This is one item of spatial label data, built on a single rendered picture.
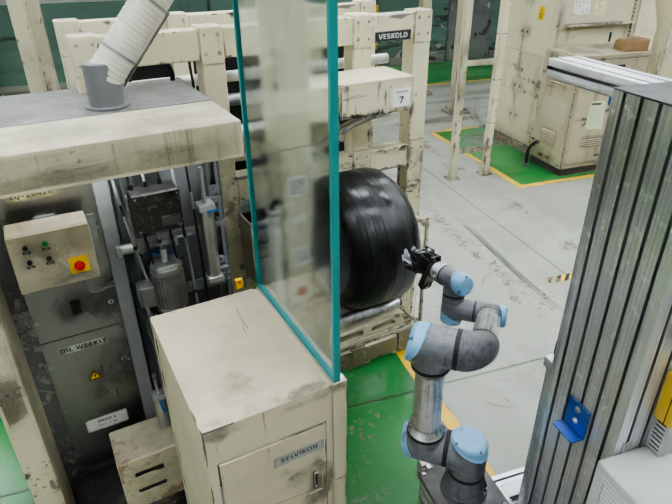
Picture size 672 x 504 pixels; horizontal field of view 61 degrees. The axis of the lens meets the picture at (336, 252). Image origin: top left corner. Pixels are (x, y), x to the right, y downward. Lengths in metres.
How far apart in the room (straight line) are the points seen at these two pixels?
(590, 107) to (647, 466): 5.35
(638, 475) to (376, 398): 2.04
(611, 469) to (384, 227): 1.12
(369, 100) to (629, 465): 1.63
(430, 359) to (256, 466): 0.54
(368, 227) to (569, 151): 4.71
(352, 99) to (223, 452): 1.48
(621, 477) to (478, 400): 1.98
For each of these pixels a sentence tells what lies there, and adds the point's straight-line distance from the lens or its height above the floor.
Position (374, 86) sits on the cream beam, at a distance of 2.45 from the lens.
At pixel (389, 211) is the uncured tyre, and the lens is 2.19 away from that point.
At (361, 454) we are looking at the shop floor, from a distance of 3.08.
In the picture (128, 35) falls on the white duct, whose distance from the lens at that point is 2.09.
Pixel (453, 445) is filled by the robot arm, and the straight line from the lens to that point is 1.87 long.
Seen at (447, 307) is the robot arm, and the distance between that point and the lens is 1.97.
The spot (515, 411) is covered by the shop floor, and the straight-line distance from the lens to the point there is 3.42.
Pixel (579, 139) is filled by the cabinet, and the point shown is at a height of 0.40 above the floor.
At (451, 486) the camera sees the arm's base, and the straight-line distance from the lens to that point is 1.99.
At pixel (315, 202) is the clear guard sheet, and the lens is 1.35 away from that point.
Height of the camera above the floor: 2.30
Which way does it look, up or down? 29 degrees down
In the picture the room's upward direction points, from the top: 1 degrees counter-clockwise
